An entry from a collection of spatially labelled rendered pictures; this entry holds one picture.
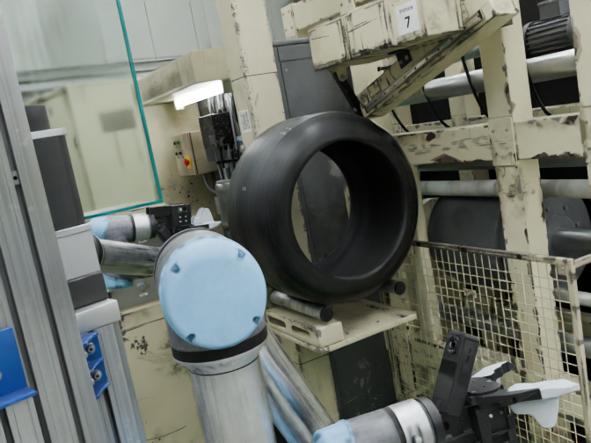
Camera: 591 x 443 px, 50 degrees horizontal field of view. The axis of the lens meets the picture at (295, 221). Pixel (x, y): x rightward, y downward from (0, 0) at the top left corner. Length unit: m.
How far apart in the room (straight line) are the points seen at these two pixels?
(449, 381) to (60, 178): 0.64
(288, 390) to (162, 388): 1.63
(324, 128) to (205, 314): 1.22
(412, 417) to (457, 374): 0.09
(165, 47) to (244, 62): 10.39
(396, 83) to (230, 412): 1.54
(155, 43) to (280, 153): 10.72
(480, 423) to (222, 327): 0.39
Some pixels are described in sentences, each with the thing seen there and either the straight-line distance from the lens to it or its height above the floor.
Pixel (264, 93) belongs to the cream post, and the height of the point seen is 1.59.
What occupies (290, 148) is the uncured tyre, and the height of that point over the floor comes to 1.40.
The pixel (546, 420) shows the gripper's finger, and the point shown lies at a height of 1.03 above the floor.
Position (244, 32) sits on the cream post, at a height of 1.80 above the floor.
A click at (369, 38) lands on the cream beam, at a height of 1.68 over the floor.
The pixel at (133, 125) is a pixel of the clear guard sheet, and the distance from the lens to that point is 2.42.
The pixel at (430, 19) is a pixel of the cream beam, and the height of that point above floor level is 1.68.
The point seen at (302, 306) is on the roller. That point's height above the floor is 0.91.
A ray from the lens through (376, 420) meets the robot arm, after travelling 0.86.
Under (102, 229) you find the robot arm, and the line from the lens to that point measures 1.70.
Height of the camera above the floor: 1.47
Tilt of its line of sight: 9 degrees down
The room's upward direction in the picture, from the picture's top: 10 degrees counter-clockwise
